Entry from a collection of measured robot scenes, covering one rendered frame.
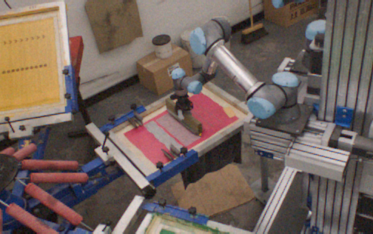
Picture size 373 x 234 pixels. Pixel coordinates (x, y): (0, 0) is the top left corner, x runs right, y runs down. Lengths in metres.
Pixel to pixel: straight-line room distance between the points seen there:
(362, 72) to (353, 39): 0.16
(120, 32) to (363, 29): 2.96
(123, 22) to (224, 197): 2.07
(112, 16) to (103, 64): 0.52
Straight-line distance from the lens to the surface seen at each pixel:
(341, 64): 2.03
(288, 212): 3.03
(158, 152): 2.44
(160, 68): 4.41
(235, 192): 3.39
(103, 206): 3.57
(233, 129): 2.45
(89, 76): 4.51
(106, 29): 4.32
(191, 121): 2.47
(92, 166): 2.37
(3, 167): 2.16
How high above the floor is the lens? 2.62
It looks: 39 degrees down
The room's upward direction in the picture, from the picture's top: 10 degrees counter-clockwise
